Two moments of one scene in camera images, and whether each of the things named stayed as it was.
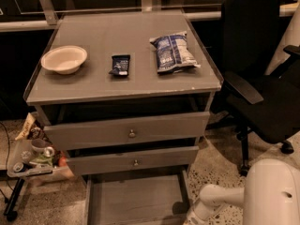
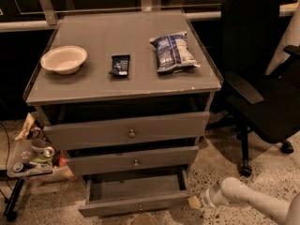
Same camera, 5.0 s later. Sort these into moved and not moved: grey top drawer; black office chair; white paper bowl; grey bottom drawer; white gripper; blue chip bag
Moved: grey bottom drawer; white gripper
Not moved: blue chip bag; black office chair; grey top drawer; white paper bowl
